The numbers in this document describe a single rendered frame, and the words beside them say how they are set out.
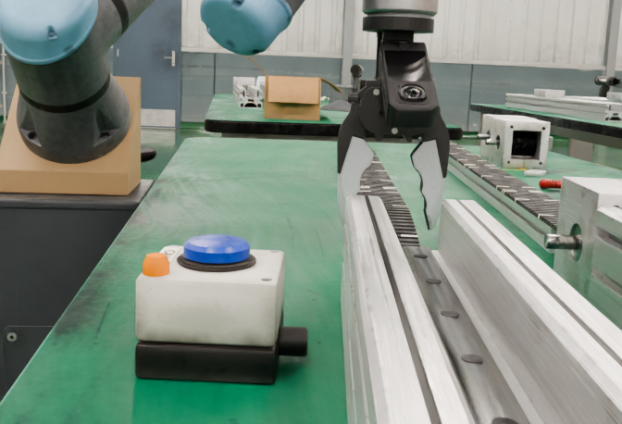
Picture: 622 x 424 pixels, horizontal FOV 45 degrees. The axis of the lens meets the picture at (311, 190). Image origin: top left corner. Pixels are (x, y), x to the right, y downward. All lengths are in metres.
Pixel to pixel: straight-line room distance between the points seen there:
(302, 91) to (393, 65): 1.95
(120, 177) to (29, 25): 0.24
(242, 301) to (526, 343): 0.16
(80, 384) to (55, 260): 0.60
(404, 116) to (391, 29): 0.10
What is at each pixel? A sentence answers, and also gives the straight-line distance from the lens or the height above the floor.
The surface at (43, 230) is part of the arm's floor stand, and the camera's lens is 1.02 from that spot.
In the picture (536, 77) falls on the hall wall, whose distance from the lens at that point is 12.41.
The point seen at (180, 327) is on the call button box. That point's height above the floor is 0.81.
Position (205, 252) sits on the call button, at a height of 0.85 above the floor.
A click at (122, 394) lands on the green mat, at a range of 0.43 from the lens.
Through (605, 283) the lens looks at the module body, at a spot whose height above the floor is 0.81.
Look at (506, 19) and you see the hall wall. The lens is 12.24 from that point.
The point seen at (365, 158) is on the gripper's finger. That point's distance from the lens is 0.74.
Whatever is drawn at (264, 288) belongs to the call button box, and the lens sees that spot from 0.42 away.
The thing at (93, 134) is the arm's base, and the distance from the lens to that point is 1.02.
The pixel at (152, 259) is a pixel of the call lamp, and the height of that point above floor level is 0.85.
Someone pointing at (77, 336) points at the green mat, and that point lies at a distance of 0.51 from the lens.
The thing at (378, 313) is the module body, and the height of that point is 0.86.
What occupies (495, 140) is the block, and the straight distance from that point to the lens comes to 1.56.
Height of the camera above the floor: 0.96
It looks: 9 degrees down
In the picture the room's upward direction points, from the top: 2 degrees clockwise
